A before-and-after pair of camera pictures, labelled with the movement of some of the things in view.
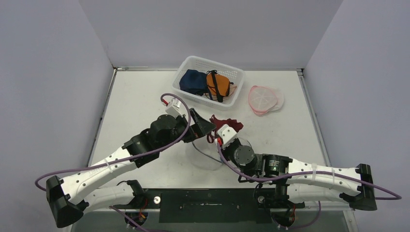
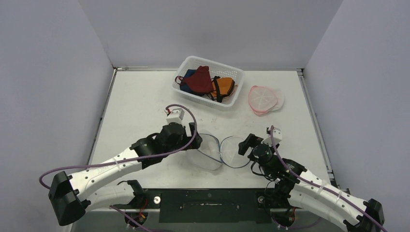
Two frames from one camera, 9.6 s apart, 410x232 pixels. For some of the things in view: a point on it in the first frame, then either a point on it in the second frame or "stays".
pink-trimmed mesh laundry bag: x=262 y=100 stays
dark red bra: x=235 y=125 -> x=198 y=81
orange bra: x=218 y=85 stays
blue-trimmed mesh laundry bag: x=204 y=153 stays
